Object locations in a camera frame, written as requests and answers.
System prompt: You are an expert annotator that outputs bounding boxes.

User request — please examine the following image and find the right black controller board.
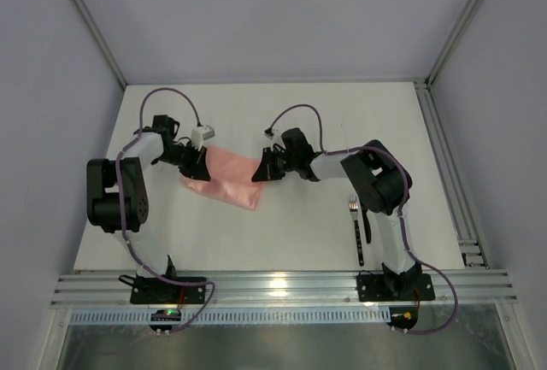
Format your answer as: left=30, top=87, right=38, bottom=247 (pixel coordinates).
left=387, top=306, right=419, bottom=332

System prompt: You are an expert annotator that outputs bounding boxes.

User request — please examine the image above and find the pink cloth napkin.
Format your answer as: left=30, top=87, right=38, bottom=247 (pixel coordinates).
left=179, top=145, right=263, bottom=210

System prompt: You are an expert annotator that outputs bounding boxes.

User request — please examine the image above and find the black handled knife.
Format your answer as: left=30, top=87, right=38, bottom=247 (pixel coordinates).
left=360, top=202, right=372, bottom=244

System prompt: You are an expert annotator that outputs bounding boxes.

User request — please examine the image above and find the black controller board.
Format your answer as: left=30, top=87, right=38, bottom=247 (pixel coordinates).
left=387, top=306, right=419, bottom=332
left=149, top=308, right=181, bottom=336

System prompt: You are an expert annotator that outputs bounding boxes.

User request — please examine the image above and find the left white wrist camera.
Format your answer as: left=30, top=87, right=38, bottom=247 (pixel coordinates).
left=190, top=125, right=215, bottom=150

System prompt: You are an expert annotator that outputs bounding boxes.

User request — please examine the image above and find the aluminium corner post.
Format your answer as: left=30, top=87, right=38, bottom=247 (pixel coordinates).
left=69, top=0, right=128, bottom=90
left=425, top=0, right=485, bottom=88

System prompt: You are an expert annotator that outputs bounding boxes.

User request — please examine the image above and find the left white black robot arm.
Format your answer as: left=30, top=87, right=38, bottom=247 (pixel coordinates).
left=86, top=115, right=215, bottom=287

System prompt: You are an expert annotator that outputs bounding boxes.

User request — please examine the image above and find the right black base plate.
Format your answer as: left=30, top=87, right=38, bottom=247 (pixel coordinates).
left=356, top=271, right=436, bottom=302

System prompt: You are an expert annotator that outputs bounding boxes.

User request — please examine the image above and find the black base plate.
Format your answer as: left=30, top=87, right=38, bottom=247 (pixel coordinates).
left=119, top=276, right=205, bottom=305
left=356, top=271, right=436, bottom=302

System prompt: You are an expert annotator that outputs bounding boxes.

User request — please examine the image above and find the right aluminium corner post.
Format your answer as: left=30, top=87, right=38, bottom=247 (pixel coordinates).
left=425, top=0, right=485, bottom=88

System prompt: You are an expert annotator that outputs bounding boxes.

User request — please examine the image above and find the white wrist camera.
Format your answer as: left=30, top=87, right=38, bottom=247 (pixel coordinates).
left=264, top=127, right=285, bottom=150
left=190, top=125, right=215, bottom=150

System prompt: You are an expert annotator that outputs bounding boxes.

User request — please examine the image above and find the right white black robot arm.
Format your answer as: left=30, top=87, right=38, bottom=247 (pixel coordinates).
left=251, top=127, right=422, bottom=300

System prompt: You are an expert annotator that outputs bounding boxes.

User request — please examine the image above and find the left aluminium corner post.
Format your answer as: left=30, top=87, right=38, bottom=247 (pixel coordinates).
left=69, top=0, right=128, bottom=90

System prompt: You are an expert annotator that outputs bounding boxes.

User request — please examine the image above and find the slotted grey cable duct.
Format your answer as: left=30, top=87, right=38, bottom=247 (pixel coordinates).
left=69, top=306, right=389, bottom=326

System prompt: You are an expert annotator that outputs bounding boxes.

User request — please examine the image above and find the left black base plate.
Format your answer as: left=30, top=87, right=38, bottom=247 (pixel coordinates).
left=119, top=276, right=205, bottom=305

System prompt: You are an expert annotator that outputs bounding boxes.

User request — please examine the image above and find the aluminium front rail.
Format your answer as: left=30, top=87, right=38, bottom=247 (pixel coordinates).
left=50, top=269, right=517, bottom=308

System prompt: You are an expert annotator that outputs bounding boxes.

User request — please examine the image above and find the left black controller board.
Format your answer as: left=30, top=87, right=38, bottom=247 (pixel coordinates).
left=149, top=308, right=181, bottom=336

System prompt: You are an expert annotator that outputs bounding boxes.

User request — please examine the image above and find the black handled fork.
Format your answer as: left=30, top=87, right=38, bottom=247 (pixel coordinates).
left=348, top=195, right=364, bottom=267

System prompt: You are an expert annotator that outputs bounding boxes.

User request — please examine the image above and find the right aluminium side rail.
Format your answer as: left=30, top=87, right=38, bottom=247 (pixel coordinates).
left=414, top=80, right=491, bottom=269

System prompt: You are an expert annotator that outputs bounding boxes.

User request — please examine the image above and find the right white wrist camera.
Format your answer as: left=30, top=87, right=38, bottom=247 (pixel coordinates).
left=264, top=127, right=285, bottom=150

